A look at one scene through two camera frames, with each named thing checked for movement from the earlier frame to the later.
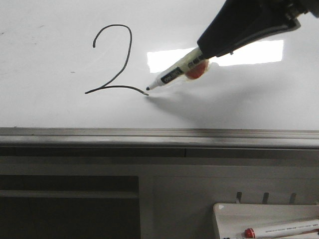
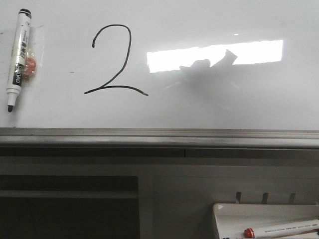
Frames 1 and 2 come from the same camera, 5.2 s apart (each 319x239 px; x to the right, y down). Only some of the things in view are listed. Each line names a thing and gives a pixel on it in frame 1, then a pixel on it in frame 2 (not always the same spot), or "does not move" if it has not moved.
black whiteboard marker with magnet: x=192 y=64 -> x=24 y=65
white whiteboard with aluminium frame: x=74 y=76 does not move
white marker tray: x=233 y=219 does not move
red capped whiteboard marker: x=281 y=230 does not move
